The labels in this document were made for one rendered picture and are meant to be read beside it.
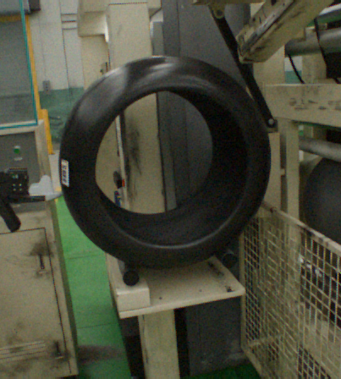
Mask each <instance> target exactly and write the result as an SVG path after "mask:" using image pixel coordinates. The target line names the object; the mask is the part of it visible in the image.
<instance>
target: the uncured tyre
mask: <svg viewBox="0 0 341 379"><path fill-rule="evenodd" d="M160 91H169V92H172V93H174V94H176V95H178V96H181V97H183V98H184V99H185V100H187V101H188V102H190V103H191V104H192V105H193V106H194V107H195V108H196V109H197V110H198V111H199V112H200V113H201V115H202V116H203V118H204V119H205V120H206V123H207V126H208V128H209V130H210V133H211V137H212V162H211V166H210V169H209V172H208V174H207V176H206V178H205V180H204V182H203V183H202V185H201V187H200V188H199V189H198V190H197V191H196V192H195V193H194V194H193V195H192V196H191V197H190V198H189V199H188V200H187V201H186V202H184V203H183V204H181V205H179V206H176V207H174V208H173V209H170V210H168V211H162V212H157V213H140V212H135V211H131V210H128V209H126V208H124V207H121V206H120V205H118V204H117V203H115V202H114V201H112V200H111V199H110V198H109V197H107V196H106V194H105V193H104V192H103V191H102V190H101V188H100V187H99V186H98V185H97V183H96V158H97V153H98V150H99V147H100V144H101V143H102V139H103V137H104V135H105V134H106V132H107V129H108V128H109V126H110V125H111V123H112V122H113V120H114V119H115V118H117V117H118V116H119V115H120V114H121V113H122V112H123V111H124V110H125V109H126V108H127V107H129V106H130V105H132V104H133V103H135V102H137V101H139V100H140V99H142V98H144V97H146V96H149V95H152V94H155V93H157V92H160ZM62 160H64V161H66V162H68V172H69V187H67V186H66V185H64V184H62ZM270 169H271V147H270V140H269V137H268V133H267V127H266V125H265V122H264V120H263V117H262V115H261V112H260V111H259V109H258V107H257V105H256V104H255V102H253V100H252V99H251V97H250V96H249V94H248V93H247V92H246V91H245V89H244V88H243V87H242V86H241V85H240V84H239V83H238V82H237V81H236V80H235V79H234V78H233V77H232V76H231V75H229V74H228V73H226V72H223V71H222V70H221V69H219V68H217V67H215V66H213V65H211V64H209V63H207V62H204V61H202V60H200V59H197V58H192V57H187V56H183V55H174V54H161V55H153V56H148V57H144V58H138V59H136V60H133V61H130V62H127V63H126V64H123V65H121V66H118V67H117V68H115V69H112V70H110V71H108V72H107V73H105V74H104V75H103V76H101V77H99V78H97V79H96V80H94V81H93V82H92V83H91V84H90V85H89V87H88V88H87V89H86V90H85V91H84V92H83V94H82V95H81V96H80V98H79V99H78V100H77V102H76V103H75V104H74V106H73V108H72V109H71V111H70V113H69V115H68V118H67V120H66V123H65V125H64V128H63V133H62V138H61V144H60V150H59V159H58V170H59V179H60V184H61V188H60V189H61V191H62V195H63V199H64V201H65V204H66V206H67V208H68V210H69V213H70V215H71V217H72V218H73V219H74V221H75V223H76V224H77V225H78V227H79V228H80V230H81V231H82V232H83V233H84V234H85V236H86V237H87V238H88V239H89V240H90V241H91V242H92V243H93V244H94V245H95V246H97V247H98V248H99V249H101V250H103V251H104V252H106V253H107V254H109V255H110V256H112V257H114V258H116V259H118V260H120V261H123V262H125V263H128V264H130V265H133V266H138V267H143V268H148V269H157V270H167V269H176V268H181V267H186V266H191V265H194V264H197V263H199V262H202V261H205V260H207V259H209V258H211V257H213V256H215V255H216V254H218V253H220V252H221V251H223V250H225V249H226V248H227V247H228V246H229V245H230V244H232V243H233V242H234V241H235V240H236V239H237V238H238V237H239V236H240V235H241V234H242V233H243V232H244V231H245V229H246V228H247V227H248V226H249V224H250V222H251V221H252V220H253V218H254V216H255V215H256V214H257V212H258V210H259V208H260V206H261V203H262V201H263V199H264V196H265V194H266V192H267V187H268V184H269V182H268V180H269V175H270Z"/></svg>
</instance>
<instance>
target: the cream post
mask: <svg viewBox="0 0 341 379"><path fill-rule="evenodd" d="M103 1H105V14H106V21H105V22H106V23H107V34H108V42H110V41H111V48H112V55H113V63H112V64H111V70H112V69H115V68H117V67H118V66H121V65H123V64H126V63H127V62H130V61H133V60H136V59H138V58H144V57H148V56H152V48H151V29H150V20H149V11H148V2H147V0H103ZM116 123H117V126H118V127H119V130H120V138H121V146H122V150H121V149H120V148H119V153H120V161H121V169H122V177H123V179H124V181H125V187H124V199H125V205H126V209H128V210H131V211H135V212H140V213H157V212H162V211H165V204H164V194H163V184H162V165H161V155H160V145H159V134H158V125H157V106H156V96H155V94H152V95H149V96H146V97H144V98H142V99H140V100H139V101H137V102H135V103H133V104H132V105H130V106H129V107H127V108H126V109H125V110H124V111H123V112H122V113H121V114H120V115H119V116H118V117H117V118H116ZM138 321H139V329H140V342H141V349H142V357H143V364H144V370H145V379H180V378H179V359H178V350H177V341H176V332H175V321H174V312H173V309H170V310H162V311H158V312H154V313H150V314H145V315H141V316H138Z"/></svg>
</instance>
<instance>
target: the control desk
mask: <svg viewBox="0 0 341 379"><path fill-rule="evenodd" d="M47 149H48V146H47V136H46V131H45V124H44V120H39V125H38V126H31V127H24V128H15V129H0V170H5V169H7V168H28V175H29V177H30V182H29V183H28V185H29V188H30V186H31V185H32V184H39V183H40V182H41V179H42V177H43V176H44V175H47V176H49V177H50V179H51V181H52V174H51V168H50V162H49V156H48V151H47ZM9 205H10V206H11V207H12V209H13V210H14V212H15V214H16V216H18V219H19V220H20V222H21V225H20V227H19V230H17V231H15V232H13V233H11V232H10V230H9V229H8V226H7V224H6V222H5V221H4V220H3V218H2V217H1V216H0V379H79V373H80V369H79V360H78V346H77V329H76V323H75V318H74V311H73V308H72V302H71V297H70V292H69V281H68V276H67V271H66V266H65V259H64V254H63V244H62V238H61V233H60V227H59V222H58V211H57V206H56V200H55V199H53V200H44V201H38V202H29V203H19V204H15V203H9Z"/></svg>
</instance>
